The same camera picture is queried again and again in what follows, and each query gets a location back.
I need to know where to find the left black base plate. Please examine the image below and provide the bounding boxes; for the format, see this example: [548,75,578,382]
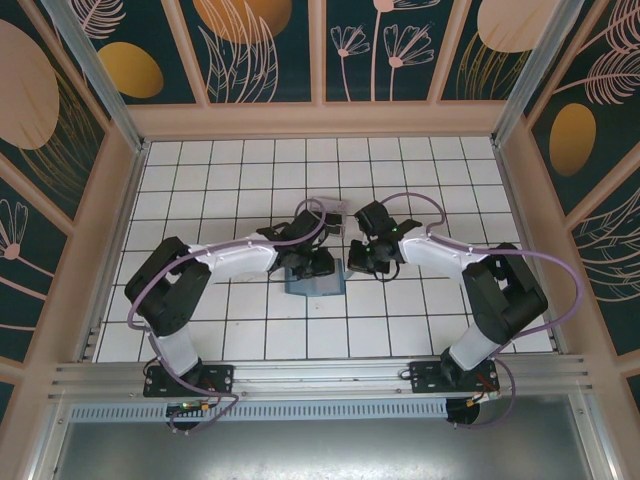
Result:
[143,363,236,399]

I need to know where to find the aluminium corner post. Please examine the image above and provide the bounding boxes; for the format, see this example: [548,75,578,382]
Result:
[492,0,586,146]
[40,0,151,154]

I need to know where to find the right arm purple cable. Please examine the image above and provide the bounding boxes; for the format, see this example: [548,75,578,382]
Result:
[379,192,584,431]

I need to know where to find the aluminium mounting rail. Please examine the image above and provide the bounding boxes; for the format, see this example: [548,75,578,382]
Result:
[48,354,599,401]

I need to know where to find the small circuit board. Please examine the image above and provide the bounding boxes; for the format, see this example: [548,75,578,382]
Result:
[167,401,214,416]

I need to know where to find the teal card holder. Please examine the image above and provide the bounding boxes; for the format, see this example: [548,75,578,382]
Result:
[283,259,354,297]

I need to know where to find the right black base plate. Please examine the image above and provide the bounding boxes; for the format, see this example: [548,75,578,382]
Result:
[408,360,501,394]

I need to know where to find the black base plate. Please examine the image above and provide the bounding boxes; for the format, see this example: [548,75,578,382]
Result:
[408,360,501,394]
[143,363,236,399]

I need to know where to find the grey slotted cable duct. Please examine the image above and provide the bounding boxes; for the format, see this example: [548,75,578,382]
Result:
[69,398,450,422]

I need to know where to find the grey metal sheet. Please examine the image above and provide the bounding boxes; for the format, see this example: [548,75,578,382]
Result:
[52,393,619,480]

